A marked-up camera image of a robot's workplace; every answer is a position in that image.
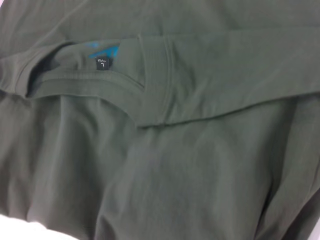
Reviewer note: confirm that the dark green FREE t-shirt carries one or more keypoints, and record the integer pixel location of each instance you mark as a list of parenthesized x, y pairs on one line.
[(160, 150)]

